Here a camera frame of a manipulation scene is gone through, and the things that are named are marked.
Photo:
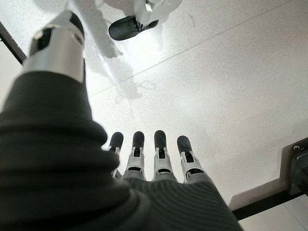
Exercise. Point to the black floor frame bar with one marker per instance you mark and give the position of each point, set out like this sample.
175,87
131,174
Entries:
13,45

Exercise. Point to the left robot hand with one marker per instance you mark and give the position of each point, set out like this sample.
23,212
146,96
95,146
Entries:
72,180

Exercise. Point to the dark metal bracket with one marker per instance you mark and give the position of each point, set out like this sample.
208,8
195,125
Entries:
298,166

